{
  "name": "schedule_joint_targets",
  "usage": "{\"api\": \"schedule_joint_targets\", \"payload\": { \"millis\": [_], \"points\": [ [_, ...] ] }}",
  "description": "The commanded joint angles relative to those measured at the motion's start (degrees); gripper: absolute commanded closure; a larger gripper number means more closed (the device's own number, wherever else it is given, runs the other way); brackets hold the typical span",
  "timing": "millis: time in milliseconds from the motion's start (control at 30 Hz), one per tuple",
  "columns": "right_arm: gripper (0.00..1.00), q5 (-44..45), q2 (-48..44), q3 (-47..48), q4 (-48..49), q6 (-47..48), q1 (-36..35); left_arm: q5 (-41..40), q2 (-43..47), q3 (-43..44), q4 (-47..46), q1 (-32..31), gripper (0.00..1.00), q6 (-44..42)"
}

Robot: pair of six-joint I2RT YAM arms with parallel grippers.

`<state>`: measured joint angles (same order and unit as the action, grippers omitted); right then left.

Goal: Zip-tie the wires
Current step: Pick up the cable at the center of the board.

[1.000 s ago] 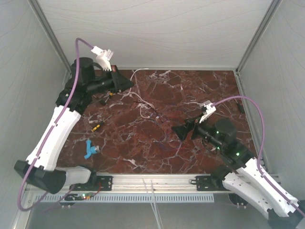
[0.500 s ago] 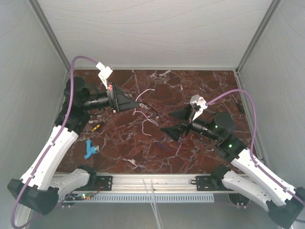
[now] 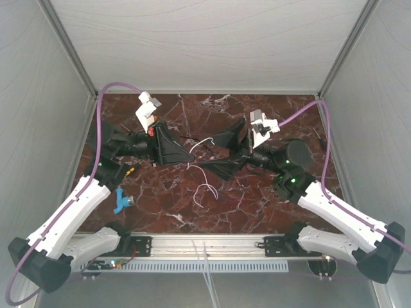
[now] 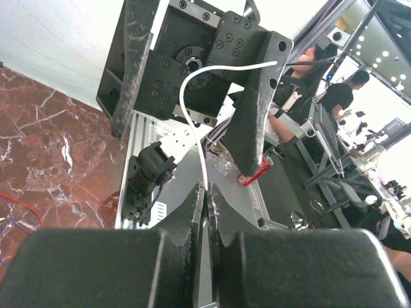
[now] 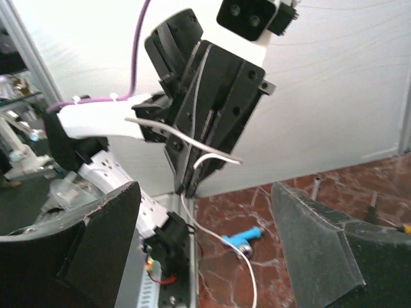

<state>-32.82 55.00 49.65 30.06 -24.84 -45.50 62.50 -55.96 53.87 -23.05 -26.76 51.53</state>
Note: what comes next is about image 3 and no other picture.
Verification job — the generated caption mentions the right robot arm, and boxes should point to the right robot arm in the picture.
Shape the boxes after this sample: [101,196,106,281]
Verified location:
[201,119,405,284]

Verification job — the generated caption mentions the white wire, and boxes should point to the white wire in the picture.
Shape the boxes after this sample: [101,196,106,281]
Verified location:
[186,137,219,209]

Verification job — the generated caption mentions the blue plastic fitting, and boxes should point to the blue plastic fitting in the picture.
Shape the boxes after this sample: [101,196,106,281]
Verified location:
[113,188,135,214]

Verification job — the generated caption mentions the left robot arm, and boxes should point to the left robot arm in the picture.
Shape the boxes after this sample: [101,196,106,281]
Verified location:
[8,121,195,293]

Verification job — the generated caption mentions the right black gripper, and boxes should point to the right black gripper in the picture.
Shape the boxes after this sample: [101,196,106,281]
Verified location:
[197,118,283,180]

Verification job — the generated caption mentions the aluminium front rail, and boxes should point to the aluminium front rail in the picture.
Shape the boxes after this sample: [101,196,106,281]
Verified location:
[35,233,381,261]

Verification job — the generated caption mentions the yellow black screwdriver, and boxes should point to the yellow black screwdriver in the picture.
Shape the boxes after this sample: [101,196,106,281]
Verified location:
[125,167,136,177]

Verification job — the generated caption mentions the black tool at right edge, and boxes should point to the black tool at right edge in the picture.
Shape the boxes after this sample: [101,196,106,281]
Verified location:
[313,128,328,153]

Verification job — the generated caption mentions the small circuit board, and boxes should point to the small circuit board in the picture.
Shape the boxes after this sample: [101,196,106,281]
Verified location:
[81,259,130,271]

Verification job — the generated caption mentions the blue slotted cable duct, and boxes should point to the blue slotted cable duct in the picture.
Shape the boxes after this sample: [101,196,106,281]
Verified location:
[110,260,289,273]

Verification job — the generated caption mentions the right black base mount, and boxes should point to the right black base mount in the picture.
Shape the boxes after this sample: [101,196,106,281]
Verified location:
[256,222,322,257]

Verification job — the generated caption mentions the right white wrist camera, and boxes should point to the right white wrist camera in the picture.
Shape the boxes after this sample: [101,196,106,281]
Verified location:
[250,109,280,149]

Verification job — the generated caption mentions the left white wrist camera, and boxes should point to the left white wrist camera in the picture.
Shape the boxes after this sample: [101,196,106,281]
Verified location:
[136,91,161,132]

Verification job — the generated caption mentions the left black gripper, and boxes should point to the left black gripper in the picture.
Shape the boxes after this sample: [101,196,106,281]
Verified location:
[116,121,198,167]

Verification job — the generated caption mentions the white zip ties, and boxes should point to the white zip ties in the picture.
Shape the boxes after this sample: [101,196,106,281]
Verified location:
[202,244,221,308]

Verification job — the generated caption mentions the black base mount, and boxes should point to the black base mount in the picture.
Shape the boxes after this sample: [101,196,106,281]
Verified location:
[256,222,322,257]
[106,222,152,257]

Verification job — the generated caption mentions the black zip tie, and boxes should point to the black zip tie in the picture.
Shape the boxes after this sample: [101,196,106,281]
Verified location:
[179,135,213,143]

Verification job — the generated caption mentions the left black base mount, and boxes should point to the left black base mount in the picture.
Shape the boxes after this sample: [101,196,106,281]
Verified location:
[106,222,152,257]

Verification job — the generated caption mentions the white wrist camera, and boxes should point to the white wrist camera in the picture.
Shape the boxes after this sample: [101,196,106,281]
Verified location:
[250,109,280,149]
[136,91,161,132]

